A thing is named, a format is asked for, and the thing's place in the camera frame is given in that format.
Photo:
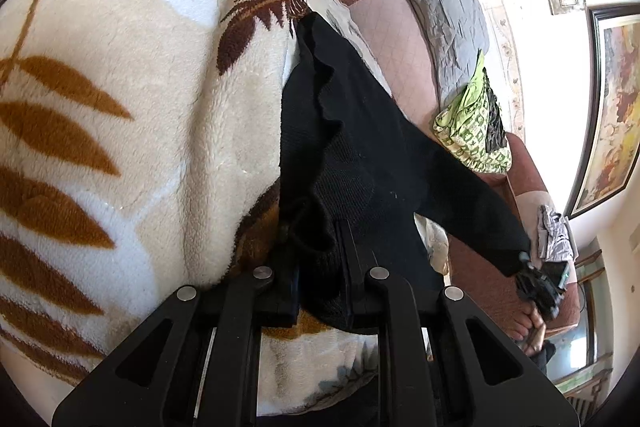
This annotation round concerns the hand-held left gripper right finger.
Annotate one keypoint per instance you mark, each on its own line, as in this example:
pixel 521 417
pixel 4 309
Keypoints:
pixel 353 293

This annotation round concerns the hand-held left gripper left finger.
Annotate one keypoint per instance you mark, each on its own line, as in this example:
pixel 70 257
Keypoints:
pixel 286 298

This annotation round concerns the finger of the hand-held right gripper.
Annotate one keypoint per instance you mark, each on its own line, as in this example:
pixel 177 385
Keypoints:
pixel 525 259

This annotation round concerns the black pants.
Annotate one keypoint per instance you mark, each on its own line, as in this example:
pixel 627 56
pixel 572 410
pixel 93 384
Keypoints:
pixel 350 132

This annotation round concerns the person's right forearm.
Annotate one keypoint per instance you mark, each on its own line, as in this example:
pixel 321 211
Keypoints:
pixel 545 354

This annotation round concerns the person's right hand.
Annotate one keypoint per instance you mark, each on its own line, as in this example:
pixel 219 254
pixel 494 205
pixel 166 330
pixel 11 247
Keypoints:
pixel 525 327

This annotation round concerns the grey white crumpled cloth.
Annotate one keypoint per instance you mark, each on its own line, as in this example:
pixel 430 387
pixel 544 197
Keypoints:
pixel 555 234

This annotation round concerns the glass side table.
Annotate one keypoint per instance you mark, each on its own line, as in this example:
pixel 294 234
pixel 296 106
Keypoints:
pixel 582 357

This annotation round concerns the black crumpled cloth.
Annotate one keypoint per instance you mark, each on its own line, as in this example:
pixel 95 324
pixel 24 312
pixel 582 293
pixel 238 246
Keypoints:
pixel 496 122

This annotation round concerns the green patterned cloth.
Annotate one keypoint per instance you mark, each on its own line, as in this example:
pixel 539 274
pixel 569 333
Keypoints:
pixel 462 132

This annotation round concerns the dark framed painting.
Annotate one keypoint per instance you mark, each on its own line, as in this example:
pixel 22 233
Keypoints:
pixel 615 107

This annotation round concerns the reddish brown sofa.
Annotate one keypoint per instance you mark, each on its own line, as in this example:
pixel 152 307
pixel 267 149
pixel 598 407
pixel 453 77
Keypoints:
pixel 400 57

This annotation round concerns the leaf print fleece blanket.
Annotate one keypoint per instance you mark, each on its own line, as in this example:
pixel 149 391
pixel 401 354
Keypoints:
pixel 125 107

